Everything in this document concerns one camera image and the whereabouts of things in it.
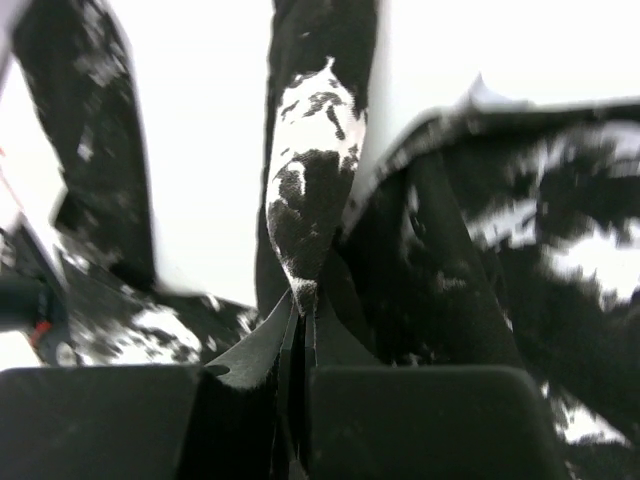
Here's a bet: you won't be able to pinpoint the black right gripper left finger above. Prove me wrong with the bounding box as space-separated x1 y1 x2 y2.
177 292 293 479

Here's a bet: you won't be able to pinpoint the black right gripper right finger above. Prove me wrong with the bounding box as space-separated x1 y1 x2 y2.
302 293 381 479

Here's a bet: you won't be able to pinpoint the black white patterned trousers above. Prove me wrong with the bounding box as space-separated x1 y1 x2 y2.
9 0 640 480

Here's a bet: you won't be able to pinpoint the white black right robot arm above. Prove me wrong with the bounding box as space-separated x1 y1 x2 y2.
1 161 393 479

